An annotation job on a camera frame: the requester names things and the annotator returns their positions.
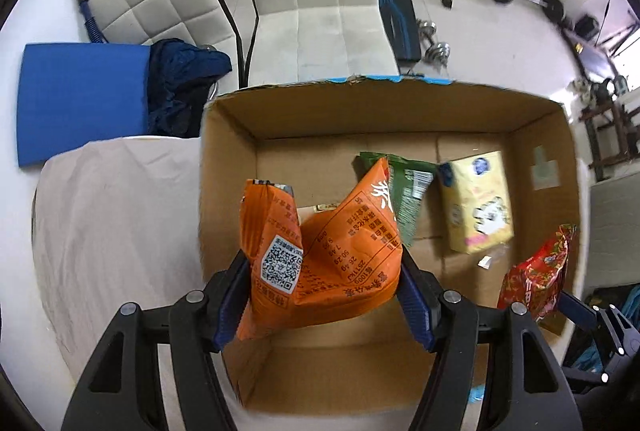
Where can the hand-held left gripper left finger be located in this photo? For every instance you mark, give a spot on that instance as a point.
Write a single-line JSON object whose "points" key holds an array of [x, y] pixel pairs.
{"points": [[231, 307]]}

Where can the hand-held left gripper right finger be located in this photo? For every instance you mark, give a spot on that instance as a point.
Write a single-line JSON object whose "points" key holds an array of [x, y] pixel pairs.
{"points": [[416, 308]]}

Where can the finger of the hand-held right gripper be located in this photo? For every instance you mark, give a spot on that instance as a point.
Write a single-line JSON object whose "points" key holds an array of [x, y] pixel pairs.
{"points": [[577, 308]]}

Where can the red patterned snack bag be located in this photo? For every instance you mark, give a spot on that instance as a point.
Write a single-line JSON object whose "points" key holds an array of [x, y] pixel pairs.
{"points": [[537, 273]]}

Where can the orange snack bag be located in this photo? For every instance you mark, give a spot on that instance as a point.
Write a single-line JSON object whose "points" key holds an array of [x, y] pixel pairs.
{"points": [[330, 261]]}

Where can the cardboard box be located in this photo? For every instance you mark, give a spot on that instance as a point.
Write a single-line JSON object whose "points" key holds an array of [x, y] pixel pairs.
{"points": [[330, 376]]}

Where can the teal cloth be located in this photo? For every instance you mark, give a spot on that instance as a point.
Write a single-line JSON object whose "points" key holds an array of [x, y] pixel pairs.
{"points": [[595, 356]]}

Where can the small white paper scrap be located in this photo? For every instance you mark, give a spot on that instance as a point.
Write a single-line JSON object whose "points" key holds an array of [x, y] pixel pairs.
{"points": [[484, 262]]}

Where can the green snack bag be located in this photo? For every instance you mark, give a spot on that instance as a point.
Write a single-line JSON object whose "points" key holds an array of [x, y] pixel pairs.
{"points": [[412, 196]]}

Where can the yellow tissue pack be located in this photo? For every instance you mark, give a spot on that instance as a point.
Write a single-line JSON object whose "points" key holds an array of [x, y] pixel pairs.
{"points": [[477, 206]]}

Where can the beige cloth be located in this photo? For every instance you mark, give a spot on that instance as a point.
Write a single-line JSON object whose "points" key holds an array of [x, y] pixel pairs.
{"points": [[120, 236]]}

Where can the dark metal rack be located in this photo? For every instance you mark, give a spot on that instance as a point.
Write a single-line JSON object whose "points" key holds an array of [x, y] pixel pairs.
{"points": [[607, 111]]}

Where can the dark blue cloth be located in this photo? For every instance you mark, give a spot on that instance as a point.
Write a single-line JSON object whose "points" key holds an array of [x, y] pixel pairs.
{"points": [[180, 81]]}

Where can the black and blue bench pad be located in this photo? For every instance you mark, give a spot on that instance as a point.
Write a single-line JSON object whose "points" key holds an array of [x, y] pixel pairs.
{"points": [[400, 11]]}

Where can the blue spring hand exerciser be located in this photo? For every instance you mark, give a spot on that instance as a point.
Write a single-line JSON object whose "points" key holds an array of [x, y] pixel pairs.
{"points": [[86, 13]]}

